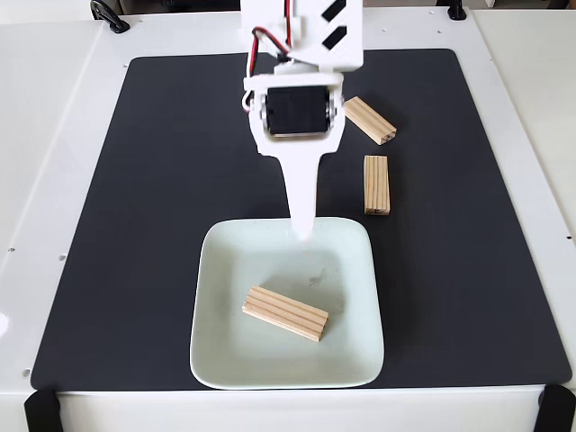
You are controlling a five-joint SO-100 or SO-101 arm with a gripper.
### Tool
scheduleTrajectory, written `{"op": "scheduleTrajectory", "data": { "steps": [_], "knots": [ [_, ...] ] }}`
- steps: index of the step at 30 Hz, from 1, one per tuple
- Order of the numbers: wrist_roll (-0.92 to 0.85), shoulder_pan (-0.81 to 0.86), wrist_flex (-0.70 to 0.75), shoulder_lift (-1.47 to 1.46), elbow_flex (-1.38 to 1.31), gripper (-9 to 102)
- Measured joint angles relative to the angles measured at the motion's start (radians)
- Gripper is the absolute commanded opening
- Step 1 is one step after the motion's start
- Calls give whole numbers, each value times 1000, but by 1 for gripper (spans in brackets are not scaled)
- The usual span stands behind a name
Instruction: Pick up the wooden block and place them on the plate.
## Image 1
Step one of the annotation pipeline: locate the grooved wooden block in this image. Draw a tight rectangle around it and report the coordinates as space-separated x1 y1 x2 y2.
344 95 398 147
363 155 392 216
241 285 330 344

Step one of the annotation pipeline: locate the pale green square plate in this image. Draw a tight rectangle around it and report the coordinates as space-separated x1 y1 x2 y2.
188 217 386 391

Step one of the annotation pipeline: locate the black rubber mat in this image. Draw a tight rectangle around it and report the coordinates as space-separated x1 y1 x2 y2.
30 48 572 392

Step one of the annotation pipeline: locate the red black white servo cable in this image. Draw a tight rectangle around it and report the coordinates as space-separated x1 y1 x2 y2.
241 26 294 114

